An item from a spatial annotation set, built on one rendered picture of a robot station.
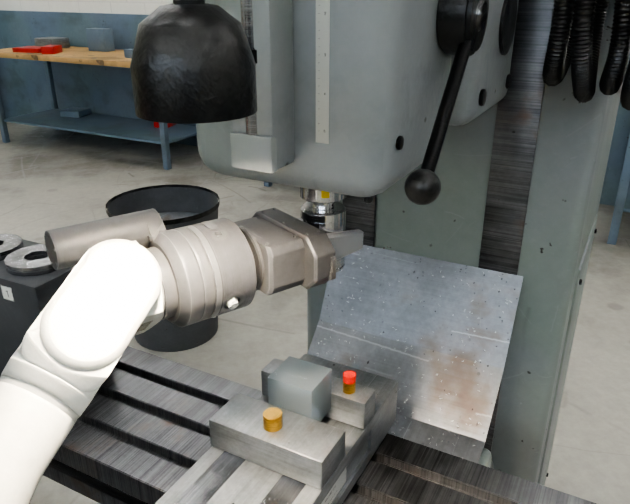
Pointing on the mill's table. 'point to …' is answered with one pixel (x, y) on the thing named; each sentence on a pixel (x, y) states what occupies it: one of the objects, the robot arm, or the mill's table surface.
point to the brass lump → (272, 419)
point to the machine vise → (362, 412)
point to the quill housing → (353, 96)
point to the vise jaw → (234, 421)
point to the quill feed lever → (475, 30)
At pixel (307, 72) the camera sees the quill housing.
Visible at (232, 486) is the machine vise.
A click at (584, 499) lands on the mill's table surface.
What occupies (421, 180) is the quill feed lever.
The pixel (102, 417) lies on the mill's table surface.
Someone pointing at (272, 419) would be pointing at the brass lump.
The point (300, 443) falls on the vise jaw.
